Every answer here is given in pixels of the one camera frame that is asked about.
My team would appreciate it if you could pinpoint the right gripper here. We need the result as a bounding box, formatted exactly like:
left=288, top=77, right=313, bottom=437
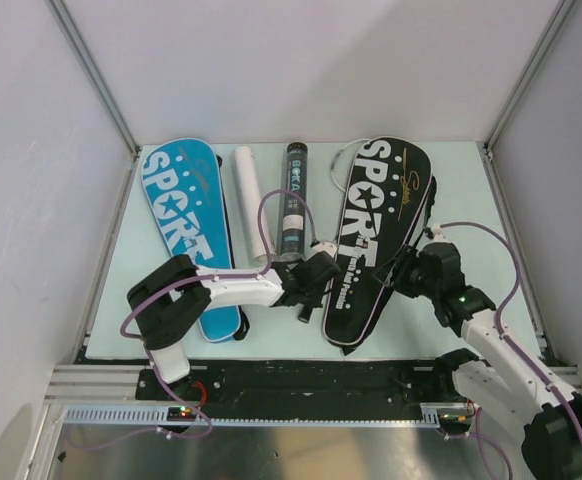
left=372, top=244, right=439, bottom=300

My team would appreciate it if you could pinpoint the black shuttlecock tube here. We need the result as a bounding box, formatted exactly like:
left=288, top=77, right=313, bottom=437
left=278, top=142, right=308, bottom=262

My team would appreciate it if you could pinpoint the black racket cover front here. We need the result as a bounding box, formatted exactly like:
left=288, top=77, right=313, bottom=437
left=322, top=136, right=437, bottom=355

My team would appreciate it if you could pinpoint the white shuttlecock tube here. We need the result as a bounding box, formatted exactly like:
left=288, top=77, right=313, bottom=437
left=233, top=146, right=274, bottom=267

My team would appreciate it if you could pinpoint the white racket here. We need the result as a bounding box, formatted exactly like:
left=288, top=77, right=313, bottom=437
left=298, top=142, right=362, bottom=324

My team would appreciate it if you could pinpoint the blue racket cover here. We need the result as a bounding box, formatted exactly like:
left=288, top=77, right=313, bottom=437
left=140, top=138, right=250, bottom=345

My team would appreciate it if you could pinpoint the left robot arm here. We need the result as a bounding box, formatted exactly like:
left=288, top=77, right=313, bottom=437
left=125, top=251, right=341, bottom=399

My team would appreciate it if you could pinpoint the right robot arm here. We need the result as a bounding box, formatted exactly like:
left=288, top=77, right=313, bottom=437
left=374, top=241, right=582, bottom=479

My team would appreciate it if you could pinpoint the light green table mat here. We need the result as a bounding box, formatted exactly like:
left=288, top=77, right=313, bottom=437
left=86, top=142, right=538, bottom=362

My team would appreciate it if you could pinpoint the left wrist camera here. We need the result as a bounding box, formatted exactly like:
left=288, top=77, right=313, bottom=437
left=311, top=240, right=338, bottom=257

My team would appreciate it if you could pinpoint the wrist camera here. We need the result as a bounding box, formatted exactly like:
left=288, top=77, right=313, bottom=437
left=311, top=240, right=338, bottom=257
left=424, top=225, right=448, bottom=243

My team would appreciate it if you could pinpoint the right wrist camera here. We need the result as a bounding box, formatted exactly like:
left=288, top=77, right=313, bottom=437
left=424, top=225, right=448, bottom=243

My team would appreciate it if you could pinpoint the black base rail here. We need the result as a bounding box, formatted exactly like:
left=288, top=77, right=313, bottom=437
left=48, top=359, right=477, bottom=428

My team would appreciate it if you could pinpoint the right aluminium frame post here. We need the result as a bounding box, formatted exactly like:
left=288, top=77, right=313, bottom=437
left=484, top=0, right=580, bottom=151

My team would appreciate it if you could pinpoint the aluminium frame post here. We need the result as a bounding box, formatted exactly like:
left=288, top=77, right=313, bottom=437
left=484, top=0, right=580, bottom=151
left=45, top=0, right=135, bottom=144

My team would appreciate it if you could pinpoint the left aluminium frame post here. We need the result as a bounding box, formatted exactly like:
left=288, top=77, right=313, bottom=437
left=45, top=0, right=135, bottom=144

